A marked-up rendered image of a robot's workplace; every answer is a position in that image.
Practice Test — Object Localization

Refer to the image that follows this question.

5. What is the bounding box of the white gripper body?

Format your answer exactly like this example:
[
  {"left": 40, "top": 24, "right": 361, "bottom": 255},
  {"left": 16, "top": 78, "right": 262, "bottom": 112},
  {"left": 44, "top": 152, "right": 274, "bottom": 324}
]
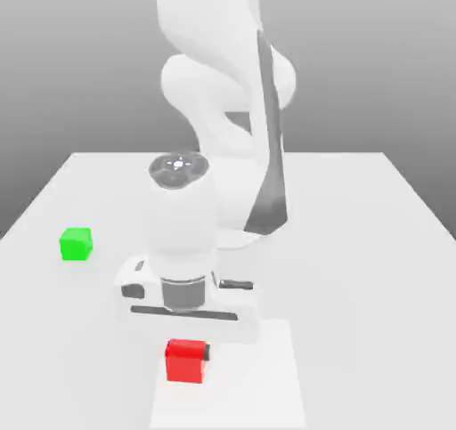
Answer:
[{"left": 114, "top": 291, "right": 263, "bottom": 345}]

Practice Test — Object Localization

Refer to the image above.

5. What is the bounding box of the small red cube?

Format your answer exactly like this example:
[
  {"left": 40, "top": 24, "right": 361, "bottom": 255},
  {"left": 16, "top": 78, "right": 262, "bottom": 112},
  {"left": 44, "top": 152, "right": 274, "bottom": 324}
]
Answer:
[{"left": 164, "top": 338, "right": 208, "bottom": 385}]

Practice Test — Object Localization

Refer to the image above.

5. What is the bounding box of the small green cube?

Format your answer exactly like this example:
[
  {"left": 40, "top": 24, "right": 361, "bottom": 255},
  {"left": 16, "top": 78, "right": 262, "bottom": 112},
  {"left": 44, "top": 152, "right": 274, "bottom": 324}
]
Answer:
[{"left": 58, "top": 227, "right": 94, "bottom": 263}]

